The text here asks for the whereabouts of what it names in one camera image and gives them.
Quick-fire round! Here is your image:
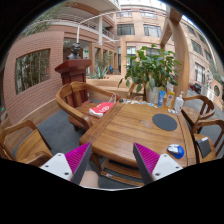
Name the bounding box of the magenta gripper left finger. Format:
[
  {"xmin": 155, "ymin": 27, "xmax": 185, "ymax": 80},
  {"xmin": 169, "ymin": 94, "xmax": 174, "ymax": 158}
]
[{"xmin": 40, "ymin": 142, "xmax": 93, "ymax": 186}]

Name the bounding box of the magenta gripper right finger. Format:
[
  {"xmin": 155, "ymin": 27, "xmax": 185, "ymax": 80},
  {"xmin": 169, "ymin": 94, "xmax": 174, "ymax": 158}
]
[{"xmin": 132, "ymin": 142, "xmax": 184, "ymax": 186}]

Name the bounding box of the white and blue computer mouse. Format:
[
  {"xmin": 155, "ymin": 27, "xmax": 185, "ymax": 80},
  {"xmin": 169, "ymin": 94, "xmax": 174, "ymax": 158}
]
[{"xmin": 168, "ymin": 144, "xmax": 184, "ymax": 159}]

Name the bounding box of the round dark grey mouse pad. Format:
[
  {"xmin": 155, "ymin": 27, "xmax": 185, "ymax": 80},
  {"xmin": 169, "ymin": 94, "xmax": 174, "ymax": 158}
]
[{"xmin": 152, "ymin": 114, "xmax": 177, "ymax": 131}]

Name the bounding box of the wooden dining table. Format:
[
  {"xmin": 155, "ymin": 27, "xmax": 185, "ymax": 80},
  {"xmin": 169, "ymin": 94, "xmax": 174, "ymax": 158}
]
[{"xmin": 79, "ymin": 102, "xmax": 196, "ymax": 186}]

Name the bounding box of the red and white box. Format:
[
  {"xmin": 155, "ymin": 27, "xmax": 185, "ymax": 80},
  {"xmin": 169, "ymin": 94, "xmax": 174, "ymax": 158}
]
[{"xmin": 89, "ymin": 102, "xmax": 113, "ymax": 118}]

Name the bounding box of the wooden chair at left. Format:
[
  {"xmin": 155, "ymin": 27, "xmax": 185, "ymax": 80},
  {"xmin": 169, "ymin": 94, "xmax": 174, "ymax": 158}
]
[{"xmin": 0, "ymin": 120, "xmax": 53, "ymax": 167}]

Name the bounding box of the wooden chair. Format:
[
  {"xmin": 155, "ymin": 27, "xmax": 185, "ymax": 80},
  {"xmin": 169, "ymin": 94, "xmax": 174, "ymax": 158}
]
[
  {"xmin": 182, "ymin": 95, "xmax": 224, "ymax": 163},
  {"xmin": 0, "ymin": 120, "xmax": 53, "ymax": 167}
]

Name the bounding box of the dark tablet on chair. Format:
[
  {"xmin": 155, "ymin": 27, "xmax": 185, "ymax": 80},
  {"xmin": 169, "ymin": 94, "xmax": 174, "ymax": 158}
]
[{"xmin": 196, "ymin": 137, "xmax": 211, "ymax": 158}]

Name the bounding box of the wooden armchair behind table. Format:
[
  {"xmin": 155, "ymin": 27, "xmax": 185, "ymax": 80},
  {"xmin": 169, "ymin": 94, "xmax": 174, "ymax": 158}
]
[{"xmin": 56, "ymin": 81, "xmax": 119, "ymax": 130}]

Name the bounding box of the white pump bottle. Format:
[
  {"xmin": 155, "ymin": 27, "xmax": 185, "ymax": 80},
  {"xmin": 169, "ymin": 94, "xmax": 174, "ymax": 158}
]
[{"xmin": 174, "ymin": 95, "xmax": 184, "ymax": 113}]

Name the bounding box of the wooden chair at right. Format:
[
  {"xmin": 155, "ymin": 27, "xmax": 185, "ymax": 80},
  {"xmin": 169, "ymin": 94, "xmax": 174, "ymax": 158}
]
[{"xmin": 182, "ymin": 95, "xmax": 224, "ymax": 163}]

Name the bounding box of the yellow labelled bottle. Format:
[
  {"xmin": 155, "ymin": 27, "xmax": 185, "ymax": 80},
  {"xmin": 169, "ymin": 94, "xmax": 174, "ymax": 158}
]
[{"xmin": 166, "ymin": 91, "xmax": 175, "ymax": 108}]

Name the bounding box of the blue tube bottle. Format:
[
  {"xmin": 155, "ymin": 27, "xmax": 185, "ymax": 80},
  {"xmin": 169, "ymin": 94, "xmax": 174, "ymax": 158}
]
[{"xmin": 158, "ymin": 90, "xmax": 166, "ymax": 107}]

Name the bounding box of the green potted plant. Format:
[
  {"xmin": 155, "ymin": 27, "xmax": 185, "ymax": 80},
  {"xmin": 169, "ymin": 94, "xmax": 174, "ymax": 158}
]
[{"xmin": 119, "ymin": 44, "xmax": 182, "ymax": 99}]

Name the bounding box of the dark bust statue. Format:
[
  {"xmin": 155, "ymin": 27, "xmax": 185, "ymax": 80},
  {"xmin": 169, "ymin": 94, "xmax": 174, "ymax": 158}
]
[{"xmin": 67, "ymin": 43, "xmax": 80, "ymax": 60}]

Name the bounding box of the dark wooden pedestal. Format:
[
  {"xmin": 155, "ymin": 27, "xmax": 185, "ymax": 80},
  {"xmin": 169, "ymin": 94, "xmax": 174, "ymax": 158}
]
[{"xmin": 55, "ymin": 59, "xmax": 92, "ymax": 85}]

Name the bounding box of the wooden pergola post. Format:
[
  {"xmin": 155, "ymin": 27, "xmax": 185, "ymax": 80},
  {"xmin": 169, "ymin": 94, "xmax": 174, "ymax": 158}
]
[{"xmin": 160, "ymin": 6, "xmax": 190, "ymax": 96}]

